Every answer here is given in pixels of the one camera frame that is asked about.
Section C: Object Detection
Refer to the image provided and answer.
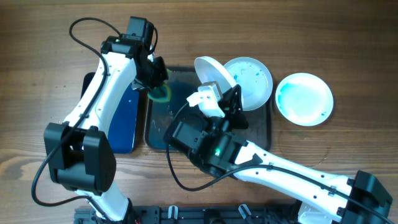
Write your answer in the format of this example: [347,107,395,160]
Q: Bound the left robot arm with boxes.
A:
[41,16,171,223]

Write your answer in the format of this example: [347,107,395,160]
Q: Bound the green yellow sponge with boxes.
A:
[147,68,172,103]

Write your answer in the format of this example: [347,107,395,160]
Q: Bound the white plate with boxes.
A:
[194,56,237,96]
[275,73,334,126]
[224,57,274,111]

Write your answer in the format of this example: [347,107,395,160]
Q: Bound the black water tray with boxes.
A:
[79,77,139,154]

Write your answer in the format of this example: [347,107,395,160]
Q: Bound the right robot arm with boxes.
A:
[164,82,392,223]

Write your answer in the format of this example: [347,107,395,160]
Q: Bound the dark brown serving tray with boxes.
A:
[144,65,272,151]

